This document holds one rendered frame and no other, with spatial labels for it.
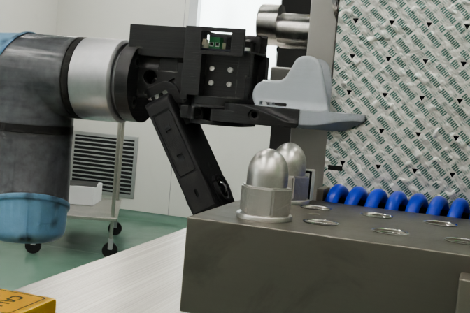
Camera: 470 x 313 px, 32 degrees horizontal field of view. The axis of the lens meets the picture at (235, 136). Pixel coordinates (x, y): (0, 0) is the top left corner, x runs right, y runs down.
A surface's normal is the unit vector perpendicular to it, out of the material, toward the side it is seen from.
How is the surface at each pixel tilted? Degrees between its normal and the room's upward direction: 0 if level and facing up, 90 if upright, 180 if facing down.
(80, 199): 90
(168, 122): 90
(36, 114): 88
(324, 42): 90
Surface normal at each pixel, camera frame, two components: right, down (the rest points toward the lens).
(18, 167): -0.07, 0.04
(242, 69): -0.30, 0.03
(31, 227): 0.35, 0.12
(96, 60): -0.23, -0.46
